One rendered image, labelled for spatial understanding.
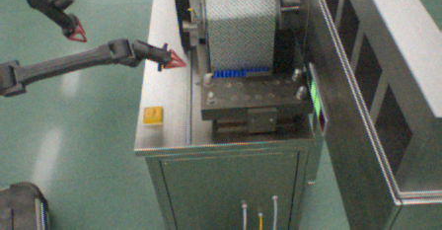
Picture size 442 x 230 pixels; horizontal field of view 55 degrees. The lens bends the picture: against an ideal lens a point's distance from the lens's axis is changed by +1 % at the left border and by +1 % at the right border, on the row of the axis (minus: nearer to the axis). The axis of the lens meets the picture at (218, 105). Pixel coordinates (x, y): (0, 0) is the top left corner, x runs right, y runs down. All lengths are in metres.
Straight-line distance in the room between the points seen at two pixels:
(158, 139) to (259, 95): 0.41
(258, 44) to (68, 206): 1.56
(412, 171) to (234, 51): 0.95
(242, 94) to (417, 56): 0.88
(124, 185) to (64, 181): 0.37
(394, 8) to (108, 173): 2.14
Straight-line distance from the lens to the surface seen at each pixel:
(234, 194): 1.81
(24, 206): 2.42
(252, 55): 1.57
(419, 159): 0.73
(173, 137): 1.57
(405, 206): 0.82
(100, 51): 1.50
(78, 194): 2.65
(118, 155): 2.74
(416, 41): 0.77
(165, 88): 1.76
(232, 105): 1.48
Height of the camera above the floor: 2.10
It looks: 46 degrees down
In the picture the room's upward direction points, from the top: 4 degrees counter-clockwise
